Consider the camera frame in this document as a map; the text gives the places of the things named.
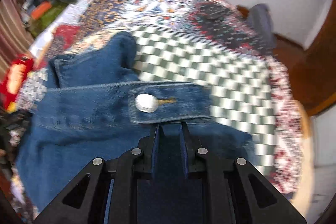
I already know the patchwork patterned bedsheet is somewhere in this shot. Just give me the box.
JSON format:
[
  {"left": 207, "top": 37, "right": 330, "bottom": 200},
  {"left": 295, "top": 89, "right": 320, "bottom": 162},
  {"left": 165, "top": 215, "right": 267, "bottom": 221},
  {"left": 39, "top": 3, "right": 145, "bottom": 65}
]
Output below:
[{"left": 10, "top": 0, "right": 304, "bottom": 222}]

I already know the brown wooden door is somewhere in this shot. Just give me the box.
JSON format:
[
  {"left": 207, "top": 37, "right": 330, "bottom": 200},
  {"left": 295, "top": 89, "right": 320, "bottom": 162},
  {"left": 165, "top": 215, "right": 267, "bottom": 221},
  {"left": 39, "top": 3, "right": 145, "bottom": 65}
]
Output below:
[{"left": 236, "top": 0, "right": 336, "bottom": 117}]

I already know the blue denim jacket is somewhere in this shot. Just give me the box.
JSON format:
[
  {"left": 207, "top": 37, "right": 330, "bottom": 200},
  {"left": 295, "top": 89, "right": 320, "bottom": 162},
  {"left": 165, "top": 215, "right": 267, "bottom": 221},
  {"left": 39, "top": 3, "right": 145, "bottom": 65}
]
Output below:
[{"left": 16, "top": 32, "right": 255, "bottom": 223}]

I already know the red yellow fleece blanket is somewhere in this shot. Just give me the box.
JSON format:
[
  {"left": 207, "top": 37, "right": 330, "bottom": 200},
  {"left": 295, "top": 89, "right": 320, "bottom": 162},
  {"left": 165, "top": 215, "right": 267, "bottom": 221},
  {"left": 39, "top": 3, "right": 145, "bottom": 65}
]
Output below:
[{"left": 1, "top": 54, "right": 34, "bottom": 113}]

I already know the striped maroon curtain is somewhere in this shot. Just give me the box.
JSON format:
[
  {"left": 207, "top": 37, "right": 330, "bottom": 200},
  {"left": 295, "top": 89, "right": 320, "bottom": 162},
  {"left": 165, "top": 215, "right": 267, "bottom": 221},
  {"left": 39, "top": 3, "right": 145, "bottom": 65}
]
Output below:
[{"left": 0, "top": 0, "right": 34, "bottom": 77}]

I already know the pile of clothes and boxes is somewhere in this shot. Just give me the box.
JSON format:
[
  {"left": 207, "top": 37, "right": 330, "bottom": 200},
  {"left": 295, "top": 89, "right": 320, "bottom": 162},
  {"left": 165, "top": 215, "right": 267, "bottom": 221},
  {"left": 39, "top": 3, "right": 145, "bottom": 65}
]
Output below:
[{"left": 21, "top": 0, "right": 78, "bottom": 38}]

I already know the dark blue pillow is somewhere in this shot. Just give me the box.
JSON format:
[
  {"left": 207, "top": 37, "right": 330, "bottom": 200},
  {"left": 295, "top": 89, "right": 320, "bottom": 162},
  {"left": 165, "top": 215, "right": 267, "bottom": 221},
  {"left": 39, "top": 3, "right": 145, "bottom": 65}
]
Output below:
[{"left": 247, "top": 3, "right": 276, "bottom": 50}]

